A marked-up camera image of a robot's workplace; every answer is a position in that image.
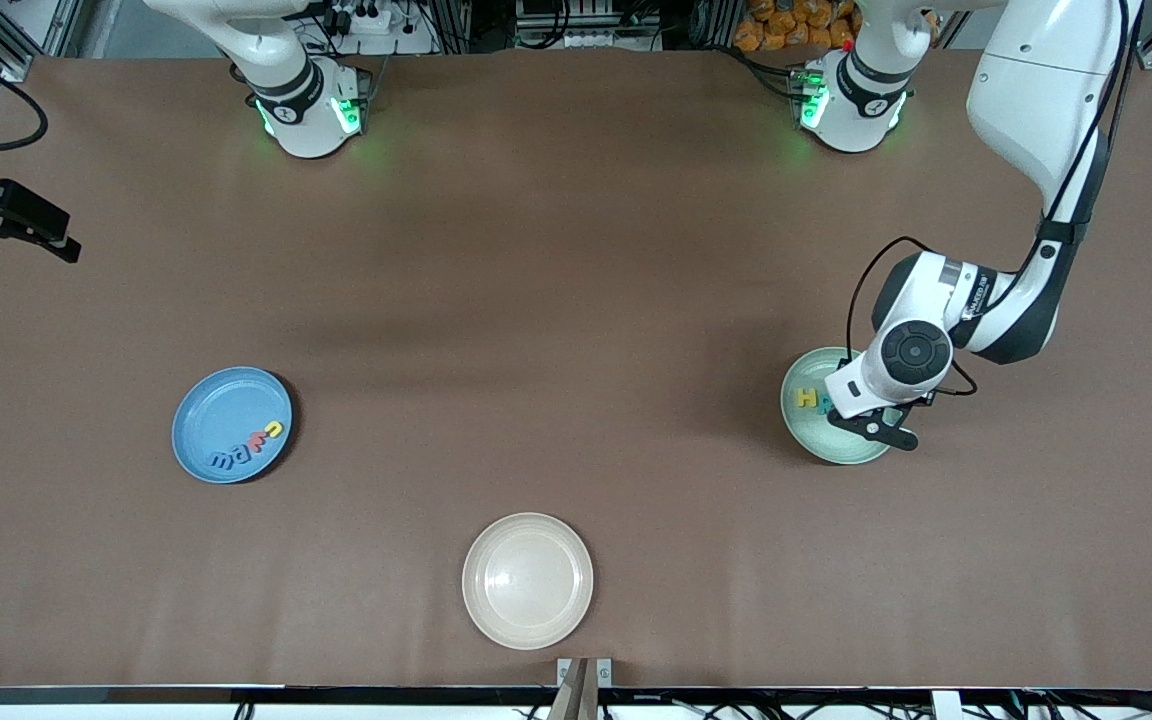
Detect green plate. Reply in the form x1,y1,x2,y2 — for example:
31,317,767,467
779,346,904,466

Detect blue plate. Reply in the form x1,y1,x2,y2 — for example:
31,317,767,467
171,366,294,485

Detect beige plate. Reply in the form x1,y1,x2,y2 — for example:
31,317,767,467
461,512,595,651

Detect orange packaged items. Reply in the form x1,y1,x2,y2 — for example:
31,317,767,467
733,0,859,53

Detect white power strip with plugs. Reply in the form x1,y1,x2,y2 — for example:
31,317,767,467
321,0,417,36

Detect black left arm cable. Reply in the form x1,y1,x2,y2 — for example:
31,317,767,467
845,0,1144,399

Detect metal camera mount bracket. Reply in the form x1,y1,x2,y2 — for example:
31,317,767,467
548,657,614,720

